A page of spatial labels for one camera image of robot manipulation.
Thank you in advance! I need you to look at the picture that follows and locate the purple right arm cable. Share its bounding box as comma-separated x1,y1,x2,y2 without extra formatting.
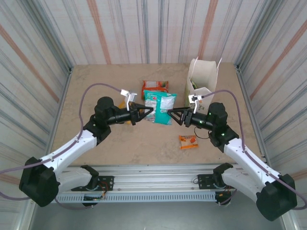
201,90,307,211

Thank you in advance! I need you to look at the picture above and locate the aluminium rail frame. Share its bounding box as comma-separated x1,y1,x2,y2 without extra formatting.
25,163,287,194

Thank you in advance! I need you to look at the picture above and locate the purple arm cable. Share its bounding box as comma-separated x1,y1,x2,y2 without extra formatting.
201,90,307,211
0,83,124,211

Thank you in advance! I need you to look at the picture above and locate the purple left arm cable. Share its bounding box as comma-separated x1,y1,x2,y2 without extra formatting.
0,83,124,211

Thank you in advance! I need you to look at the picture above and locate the aluminium table side rail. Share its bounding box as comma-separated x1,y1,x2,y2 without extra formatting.
236,64,267,166
41,68,73,168

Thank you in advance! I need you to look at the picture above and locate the white paper bag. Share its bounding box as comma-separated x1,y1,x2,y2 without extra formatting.
184,57,223,111

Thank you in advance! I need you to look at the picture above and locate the perforated metal cable tray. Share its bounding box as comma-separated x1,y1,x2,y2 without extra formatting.
54,193,217,204

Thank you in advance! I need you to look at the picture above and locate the black base connector housing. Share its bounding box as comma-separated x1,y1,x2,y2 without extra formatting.
82,195,99,208
214,191,233,207

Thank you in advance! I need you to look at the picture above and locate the red-orange snack packet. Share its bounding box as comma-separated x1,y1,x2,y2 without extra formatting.
141,80,169,95

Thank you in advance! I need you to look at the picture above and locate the yellow potato chips bag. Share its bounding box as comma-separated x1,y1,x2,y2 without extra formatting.
118,100,133,126

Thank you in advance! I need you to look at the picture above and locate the small orange snack packet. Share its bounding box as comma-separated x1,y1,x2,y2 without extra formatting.
178,134,200,150

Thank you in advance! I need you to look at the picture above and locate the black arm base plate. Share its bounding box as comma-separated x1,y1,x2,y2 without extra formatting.
71,175,115,192
197,174,238,190

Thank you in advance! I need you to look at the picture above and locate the teal snack bag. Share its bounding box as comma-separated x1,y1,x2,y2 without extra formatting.
143,90,178,126

